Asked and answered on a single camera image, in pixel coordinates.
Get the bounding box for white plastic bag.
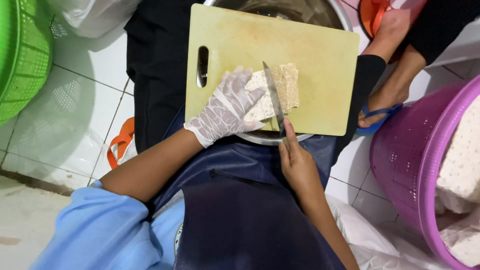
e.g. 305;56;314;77
48;0;142;39
325;194;449;270

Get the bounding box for person's right foot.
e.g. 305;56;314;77
361;7;414;64

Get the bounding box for orange sandal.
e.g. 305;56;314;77
359;0;393;40
106;116;136;170

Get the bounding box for black trousers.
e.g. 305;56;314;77
123;0;387;165

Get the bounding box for large steel bowl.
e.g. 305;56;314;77
202;0;353;146

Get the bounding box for pale tempeh block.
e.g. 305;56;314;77
243;62;301;123

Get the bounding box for dark blue apron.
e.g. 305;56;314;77
149;104;348;270

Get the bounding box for light blue shirt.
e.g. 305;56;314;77
29;179;185;270

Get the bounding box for person's right hand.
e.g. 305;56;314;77
278;118;328;204

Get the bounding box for yellow-green plastic cutting board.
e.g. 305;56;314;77
185;3;361;137

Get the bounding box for blue sandal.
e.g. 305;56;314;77
355;103;404;137

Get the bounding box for pile of tempeh blocks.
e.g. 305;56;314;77
434;95;480;268

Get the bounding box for green plastic basket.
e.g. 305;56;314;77
0;0;53;127

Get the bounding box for person's left hand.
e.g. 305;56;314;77
183;66;267;149

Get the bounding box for purple plastic basket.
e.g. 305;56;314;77
369;74;480;270

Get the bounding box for steel kitchen knife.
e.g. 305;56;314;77
262;61;290;146

